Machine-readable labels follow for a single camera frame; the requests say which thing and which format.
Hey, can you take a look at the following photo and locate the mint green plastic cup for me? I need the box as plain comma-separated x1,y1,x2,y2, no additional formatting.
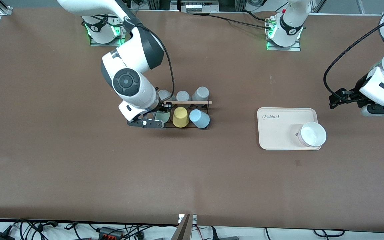
152,111,171,123

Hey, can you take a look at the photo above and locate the light blue plastic cup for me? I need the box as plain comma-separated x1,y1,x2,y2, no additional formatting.
189,109,210,129

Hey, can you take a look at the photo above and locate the grey plastic cup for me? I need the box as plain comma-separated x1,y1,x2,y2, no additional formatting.
158,89,173,102
191,86,210,107
176,91,191,108

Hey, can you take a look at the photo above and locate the yellow plastic cup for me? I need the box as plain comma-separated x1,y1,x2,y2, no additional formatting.
173,107,190,128

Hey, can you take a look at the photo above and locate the white bowl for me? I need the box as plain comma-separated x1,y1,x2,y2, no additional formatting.
298,122,327,147

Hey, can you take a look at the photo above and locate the pale pink serving tray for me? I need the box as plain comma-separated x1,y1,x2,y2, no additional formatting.
257,107,322,151

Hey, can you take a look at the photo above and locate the grey electrical terminal block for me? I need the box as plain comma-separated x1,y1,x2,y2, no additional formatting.
180,0,219,13

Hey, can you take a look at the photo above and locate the black orange connector box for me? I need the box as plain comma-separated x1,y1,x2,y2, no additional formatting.
99,227,124,239

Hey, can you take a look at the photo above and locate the black wire cup rack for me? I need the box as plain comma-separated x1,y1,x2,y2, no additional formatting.
159,100,212,130

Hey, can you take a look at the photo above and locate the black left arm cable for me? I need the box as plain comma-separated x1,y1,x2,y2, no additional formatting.
323,10,384,100

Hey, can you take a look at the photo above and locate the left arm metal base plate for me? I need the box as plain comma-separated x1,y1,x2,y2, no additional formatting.
266,15,301,51

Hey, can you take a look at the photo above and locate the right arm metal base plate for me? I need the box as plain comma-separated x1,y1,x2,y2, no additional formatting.
90,10,126,46

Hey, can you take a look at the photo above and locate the black braided table cable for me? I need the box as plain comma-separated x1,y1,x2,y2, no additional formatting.
192,13,272,29

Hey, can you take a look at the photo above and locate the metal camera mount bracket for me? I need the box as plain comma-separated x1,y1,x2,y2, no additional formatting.
172,213,197,240

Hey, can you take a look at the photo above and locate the black floor cable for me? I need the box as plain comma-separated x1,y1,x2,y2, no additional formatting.
265,228,346,238
12,218,59,240

